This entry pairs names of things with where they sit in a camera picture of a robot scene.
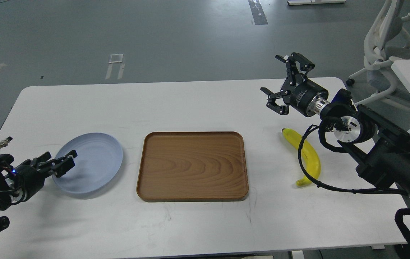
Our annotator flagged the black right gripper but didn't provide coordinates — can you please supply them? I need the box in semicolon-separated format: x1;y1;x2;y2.
261;53;329;117

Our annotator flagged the yellow banana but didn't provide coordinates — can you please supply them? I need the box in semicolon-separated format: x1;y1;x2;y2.
281;128;321;180

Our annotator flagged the light blue plate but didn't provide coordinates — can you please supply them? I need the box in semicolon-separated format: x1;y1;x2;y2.
52;132;123;195

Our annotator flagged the white office chair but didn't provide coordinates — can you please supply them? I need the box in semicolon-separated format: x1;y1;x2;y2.
346;0;410;107

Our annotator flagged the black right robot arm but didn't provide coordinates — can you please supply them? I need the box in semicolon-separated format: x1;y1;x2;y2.
261;53;410;215

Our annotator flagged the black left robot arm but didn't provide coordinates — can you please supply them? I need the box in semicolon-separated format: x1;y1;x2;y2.
0;137;77;232

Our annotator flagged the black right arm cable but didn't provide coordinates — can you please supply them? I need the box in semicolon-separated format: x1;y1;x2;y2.
297;124;410;196

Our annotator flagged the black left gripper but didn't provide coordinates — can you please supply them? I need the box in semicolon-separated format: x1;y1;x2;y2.
11;150;77;202

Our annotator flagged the brown wooden tray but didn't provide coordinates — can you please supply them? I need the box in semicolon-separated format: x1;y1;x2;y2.
137;131;249;202

